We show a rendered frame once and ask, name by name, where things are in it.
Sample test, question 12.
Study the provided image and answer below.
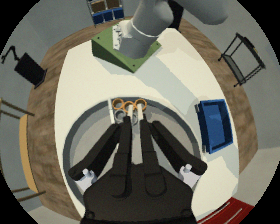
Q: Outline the bronze bushing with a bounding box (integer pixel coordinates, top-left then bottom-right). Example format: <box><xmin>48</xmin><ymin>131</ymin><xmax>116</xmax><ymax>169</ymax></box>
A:
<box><xmin>112</xmin><ymin>98</ymin><xmax>124</xmax><ymax>110</ymax></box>
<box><xmin>123</xmin><ymin>101</ymin><xmax>135</xmax><ymax>114</ymax></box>
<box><xmin>135</xmin><ymin>99</ymin><xmax>147</xmax><ymax>112</ymax></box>

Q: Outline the blue plastic crate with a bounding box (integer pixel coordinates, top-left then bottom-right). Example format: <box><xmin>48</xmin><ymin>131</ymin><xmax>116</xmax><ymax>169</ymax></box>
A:
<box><xmin>195</xmin><ymin>99</ymin><xmax>233</xmax><ymax>154</ymax></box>

